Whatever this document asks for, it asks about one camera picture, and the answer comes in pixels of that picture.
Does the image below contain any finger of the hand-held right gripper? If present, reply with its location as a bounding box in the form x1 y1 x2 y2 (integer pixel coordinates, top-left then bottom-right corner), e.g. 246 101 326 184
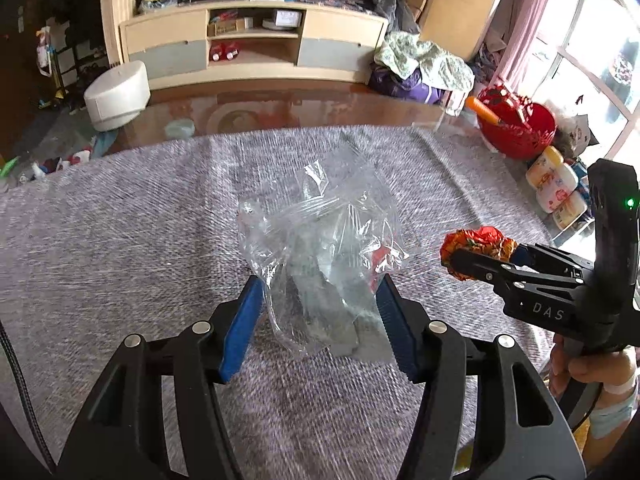
515 244 596 276
442 249 583 293

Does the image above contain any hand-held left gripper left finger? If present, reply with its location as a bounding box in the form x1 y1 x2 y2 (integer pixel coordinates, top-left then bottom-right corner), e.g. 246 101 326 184
57 275 268 480

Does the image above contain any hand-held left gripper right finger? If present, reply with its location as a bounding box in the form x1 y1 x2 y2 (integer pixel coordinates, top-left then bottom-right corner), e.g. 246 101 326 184
376 275 587 480

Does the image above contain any red gold foil wrapper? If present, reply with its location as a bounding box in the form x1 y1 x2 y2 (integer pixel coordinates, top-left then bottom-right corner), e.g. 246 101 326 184
440 226 518 281

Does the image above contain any red plastic wrapper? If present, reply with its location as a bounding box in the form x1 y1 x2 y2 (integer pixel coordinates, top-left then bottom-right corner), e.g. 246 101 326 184
367 245 401 291

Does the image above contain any clear plastic bag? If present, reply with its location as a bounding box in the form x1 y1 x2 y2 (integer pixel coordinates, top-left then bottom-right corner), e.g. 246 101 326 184
237 152 411 361

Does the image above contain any person's right forearm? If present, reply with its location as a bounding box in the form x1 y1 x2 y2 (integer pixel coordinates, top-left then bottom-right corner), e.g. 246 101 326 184
580 390 640 466

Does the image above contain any person's right hand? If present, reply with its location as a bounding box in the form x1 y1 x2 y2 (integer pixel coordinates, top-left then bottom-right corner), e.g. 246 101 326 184
548 334 638 406

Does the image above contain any small white yellow bottle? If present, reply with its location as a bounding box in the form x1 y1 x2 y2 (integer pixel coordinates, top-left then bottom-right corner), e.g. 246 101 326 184
552 190 588 231

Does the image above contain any pink label white bottle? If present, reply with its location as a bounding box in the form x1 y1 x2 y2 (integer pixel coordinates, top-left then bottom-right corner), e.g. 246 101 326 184
536 162 580 211

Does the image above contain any yellow cap white bottle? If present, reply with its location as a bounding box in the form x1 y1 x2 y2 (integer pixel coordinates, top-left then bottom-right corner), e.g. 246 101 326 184
525 146 566 188

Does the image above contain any red cutout basket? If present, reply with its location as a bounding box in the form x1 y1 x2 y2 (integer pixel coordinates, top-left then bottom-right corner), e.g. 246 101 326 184
477 77 557 161

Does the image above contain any pile of snack bags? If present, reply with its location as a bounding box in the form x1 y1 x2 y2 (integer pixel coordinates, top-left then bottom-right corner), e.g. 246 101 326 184
545 95 606 161

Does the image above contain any grey table mat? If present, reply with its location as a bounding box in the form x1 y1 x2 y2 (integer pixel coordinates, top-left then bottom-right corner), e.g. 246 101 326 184
0 125 566 480

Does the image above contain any orange tube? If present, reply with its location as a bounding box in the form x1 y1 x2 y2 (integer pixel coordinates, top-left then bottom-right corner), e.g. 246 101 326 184
465 96 502 125

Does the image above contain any purple bag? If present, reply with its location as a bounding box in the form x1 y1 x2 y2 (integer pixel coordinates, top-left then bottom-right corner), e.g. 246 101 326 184
368 65 446 106

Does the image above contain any green floral cloth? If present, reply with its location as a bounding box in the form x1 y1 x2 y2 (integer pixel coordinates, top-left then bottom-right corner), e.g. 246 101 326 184
375 31 476 111

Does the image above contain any window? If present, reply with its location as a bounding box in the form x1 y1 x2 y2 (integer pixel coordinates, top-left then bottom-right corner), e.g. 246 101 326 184
520 0 640 161

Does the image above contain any pink curtain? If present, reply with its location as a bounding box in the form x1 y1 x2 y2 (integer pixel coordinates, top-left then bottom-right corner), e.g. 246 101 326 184
480 0 566 96

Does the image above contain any cream standing air conditioner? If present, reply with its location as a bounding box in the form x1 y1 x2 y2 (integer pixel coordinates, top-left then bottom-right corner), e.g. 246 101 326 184
417 0 516 61

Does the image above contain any white round stool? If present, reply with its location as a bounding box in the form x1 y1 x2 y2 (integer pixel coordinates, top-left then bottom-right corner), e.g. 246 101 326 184
83 60 151 132

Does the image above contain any grey plastic bag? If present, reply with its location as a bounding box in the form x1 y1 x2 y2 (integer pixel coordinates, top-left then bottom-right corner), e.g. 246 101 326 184
365 0 421 36

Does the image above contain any red toy car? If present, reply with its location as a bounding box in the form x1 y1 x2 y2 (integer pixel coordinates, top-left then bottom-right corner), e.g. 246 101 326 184
209 41 240 63

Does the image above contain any flat box on shelf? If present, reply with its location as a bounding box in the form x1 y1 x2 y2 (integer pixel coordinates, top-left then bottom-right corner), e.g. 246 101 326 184
207 10 253 37

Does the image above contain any beige grey television stand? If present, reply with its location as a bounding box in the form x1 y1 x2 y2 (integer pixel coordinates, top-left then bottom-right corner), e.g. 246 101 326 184
119 0 390 92

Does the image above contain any black braided cable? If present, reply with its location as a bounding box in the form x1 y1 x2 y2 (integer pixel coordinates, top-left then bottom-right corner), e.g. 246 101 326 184
0 317 56 473

